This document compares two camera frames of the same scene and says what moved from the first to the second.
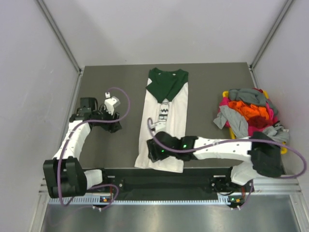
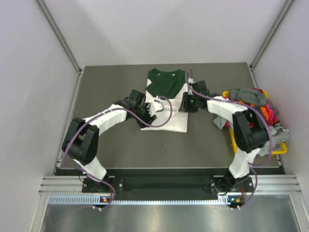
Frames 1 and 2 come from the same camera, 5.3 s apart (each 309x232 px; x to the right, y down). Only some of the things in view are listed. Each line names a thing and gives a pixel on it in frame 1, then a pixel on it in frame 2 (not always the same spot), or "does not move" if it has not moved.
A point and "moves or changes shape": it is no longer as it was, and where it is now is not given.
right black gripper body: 158,153 → 190,103
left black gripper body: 105,115 → 144,113
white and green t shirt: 165,100 moves or changes shape
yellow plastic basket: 226,93 does not move
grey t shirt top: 250,96 does not move
